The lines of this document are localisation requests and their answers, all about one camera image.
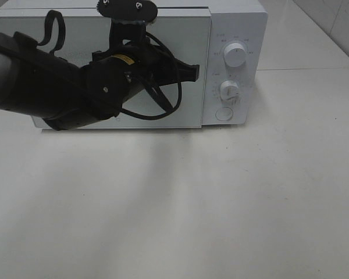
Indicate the white microwave oven body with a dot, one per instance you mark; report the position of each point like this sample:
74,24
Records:
230,21

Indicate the upper white power knob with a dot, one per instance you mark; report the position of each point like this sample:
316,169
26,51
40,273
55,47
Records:
235,54

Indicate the round white door button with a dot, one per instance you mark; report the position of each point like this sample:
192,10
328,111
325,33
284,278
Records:
224,114

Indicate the white microwave door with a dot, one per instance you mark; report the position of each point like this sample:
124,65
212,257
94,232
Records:
187,39

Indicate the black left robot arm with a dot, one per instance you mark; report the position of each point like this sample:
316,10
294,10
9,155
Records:
66,97

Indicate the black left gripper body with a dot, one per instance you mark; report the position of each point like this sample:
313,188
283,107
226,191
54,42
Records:
149,61

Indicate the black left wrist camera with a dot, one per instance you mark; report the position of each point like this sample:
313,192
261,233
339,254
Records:
128,20

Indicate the white timer knob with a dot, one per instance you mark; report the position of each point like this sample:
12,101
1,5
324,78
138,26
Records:
229,91

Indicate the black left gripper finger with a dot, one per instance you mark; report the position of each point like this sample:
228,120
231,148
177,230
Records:
185,72

